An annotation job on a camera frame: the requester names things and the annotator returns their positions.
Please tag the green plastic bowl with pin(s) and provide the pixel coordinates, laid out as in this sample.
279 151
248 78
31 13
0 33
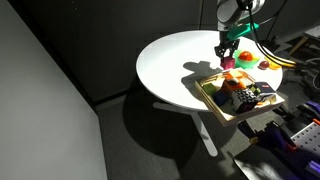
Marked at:
246 64

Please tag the navy cube with red label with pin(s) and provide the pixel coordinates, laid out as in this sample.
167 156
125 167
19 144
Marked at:
265 87

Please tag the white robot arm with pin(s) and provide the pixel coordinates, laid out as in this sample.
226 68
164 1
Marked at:
230 11

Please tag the green black checkered cube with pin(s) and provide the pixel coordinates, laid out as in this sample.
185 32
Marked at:
255 90

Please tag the wooden furniture piece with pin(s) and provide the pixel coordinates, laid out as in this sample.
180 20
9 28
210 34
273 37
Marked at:
305 38

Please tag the green building block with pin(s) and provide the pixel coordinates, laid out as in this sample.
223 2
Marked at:
210 89

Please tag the blue building block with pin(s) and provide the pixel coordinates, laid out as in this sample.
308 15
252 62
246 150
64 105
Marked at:
220 98

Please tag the perforated metal breadboard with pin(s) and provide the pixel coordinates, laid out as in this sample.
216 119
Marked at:
306 136

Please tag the yellow orange toy fruit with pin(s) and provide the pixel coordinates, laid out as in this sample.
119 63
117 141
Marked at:
275 66

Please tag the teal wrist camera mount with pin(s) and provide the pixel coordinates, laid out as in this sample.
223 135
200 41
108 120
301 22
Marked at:
245 30

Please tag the black white patterned cube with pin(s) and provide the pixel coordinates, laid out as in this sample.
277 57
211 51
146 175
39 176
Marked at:
244 98

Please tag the orange building block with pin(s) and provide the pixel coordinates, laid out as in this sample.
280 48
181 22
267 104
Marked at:
236 74

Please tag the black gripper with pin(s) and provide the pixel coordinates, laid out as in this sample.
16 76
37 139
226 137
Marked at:
227 40

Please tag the red toy tomato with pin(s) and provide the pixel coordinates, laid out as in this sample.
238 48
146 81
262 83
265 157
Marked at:
245 56

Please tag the yellow toy lemon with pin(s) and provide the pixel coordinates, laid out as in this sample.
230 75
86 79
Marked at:
256 59

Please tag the wooden tray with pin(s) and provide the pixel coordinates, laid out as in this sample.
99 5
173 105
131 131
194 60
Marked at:
233 118

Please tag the large orange picture cube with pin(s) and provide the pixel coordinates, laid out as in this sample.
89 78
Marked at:
232 85

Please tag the white table base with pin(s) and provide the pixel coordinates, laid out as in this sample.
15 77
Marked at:
200 130

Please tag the dark red toy plum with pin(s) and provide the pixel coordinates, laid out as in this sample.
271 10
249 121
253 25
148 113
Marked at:
264 65

